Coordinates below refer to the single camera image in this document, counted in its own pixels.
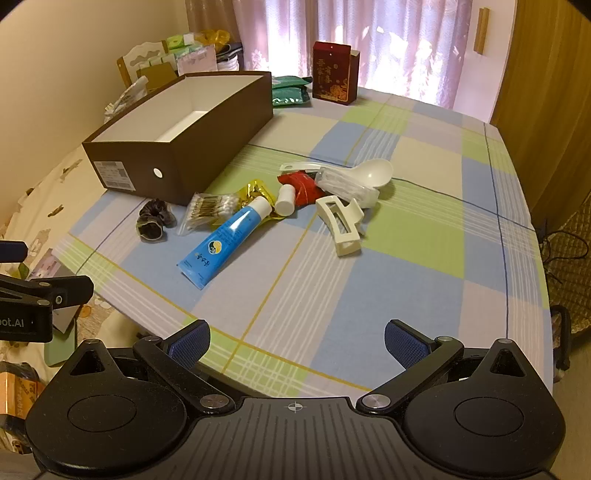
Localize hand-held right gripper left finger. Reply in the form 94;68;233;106
58;322;235;415

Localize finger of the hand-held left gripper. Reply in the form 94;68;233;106
0;274;96;309
0;240;28;264

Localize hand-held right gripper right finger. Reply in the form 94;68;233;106
355;318;541;416

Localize dark hair scrunchie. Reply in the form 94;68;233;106
135;198;178;243

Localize blue cream tube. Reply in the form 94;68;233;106
177;196;272;291

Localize cream plastic holder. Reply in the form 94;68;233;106
316;195;365;257

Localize cotton swab bag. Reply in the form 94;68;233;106
177;191;241;237

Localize gold foil packet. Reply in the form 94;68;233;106
238;181;282;222

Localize clear plastic floss box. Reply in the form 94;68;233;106
316;167;380;209

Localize white plastic spoon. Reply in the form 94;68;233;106
279;158;394;191

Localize small white bottle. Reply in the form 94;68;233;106
276;184;296;217

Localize red snack packet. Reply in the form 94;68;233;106
277;171;324;206

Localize brown cardboard shoe box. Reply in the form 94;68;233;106
82;70;273;206

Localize pastel printed packet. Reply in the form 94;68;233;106
28;249;61;280

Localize green flat case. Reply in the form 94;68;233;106
44;323;81;367

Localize orange small box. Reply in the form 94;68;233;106
0;371;44;416

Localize quilted beige cushion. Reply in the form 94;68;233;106
549;203;591;333

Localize clear plastic bag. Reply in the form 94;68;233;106
104;76;148;123

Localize small brown cardboard box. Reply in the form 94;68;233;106
139;62;178;90

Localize white carved chair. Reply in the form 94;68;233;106
115;39;169;88

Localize pink mailer bag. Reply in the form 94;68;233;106
178;44;218;77

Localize green tissue packs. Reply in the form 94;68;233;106
166;33;204;51

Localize white plastic bin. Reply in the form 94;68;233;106
217;42;245;72

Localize red gift box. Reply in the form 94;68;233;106
311;41;358;107

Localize wooden door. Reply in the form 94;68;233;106
489;0;591;222

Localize yellow plastic bag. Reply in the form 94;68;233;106
201;28;232;47

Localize pink curtain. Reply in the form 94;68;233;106
185;0;518;112

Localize black bag strap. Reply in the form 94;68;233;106
551;305;573;370

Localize black cable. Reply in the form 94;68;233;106
538;222;591;282

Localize wooden wall block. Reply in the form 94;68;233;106
474;7;490;57

